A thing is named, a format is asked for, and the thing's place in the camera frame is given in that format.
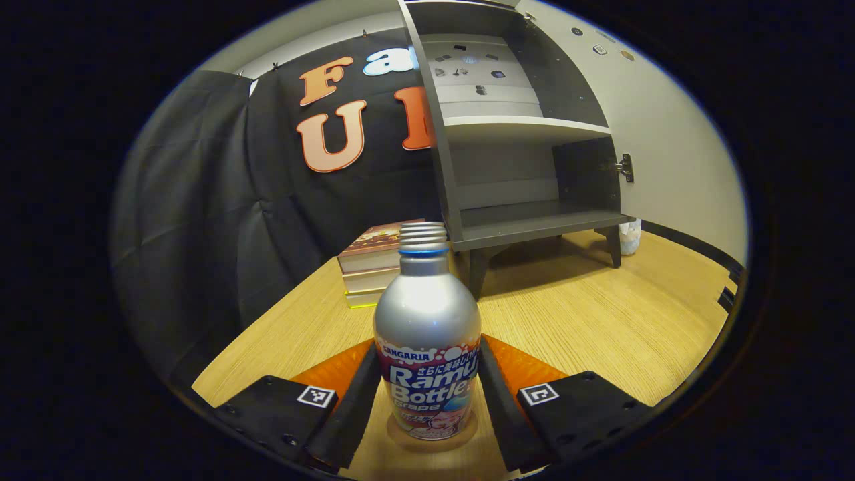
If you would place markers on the black backdrop cloth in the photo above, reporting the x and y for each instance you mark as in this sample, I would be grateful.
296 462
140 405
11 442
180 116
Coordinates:
200 200

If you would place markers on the grey cabinet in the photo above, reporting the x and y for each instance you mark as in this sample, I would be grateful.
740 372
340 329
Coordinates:
534 224

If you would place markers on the white crumpled bag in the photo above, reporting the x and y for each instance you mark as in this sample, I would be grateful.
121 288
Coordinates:
630 237

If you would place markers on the brown cover book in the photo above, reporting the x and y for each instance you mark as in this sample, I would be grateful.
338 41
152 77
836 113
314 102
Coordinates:
371 254

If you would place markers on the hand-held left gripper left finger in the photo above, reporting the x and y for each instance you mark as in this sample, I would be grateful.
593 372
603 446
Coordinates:
351 414

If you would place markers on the silver bottle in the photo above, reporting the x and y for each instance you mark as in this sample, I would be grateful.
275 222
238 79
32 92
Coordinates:
427 314

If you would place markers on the pale paperback book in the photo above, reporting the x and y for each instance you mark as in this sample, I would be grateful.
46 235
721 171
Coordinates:
367 280

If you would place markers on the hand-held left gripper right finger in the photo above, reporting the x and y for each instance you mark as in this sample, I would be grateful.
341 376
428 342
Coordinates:
504 421

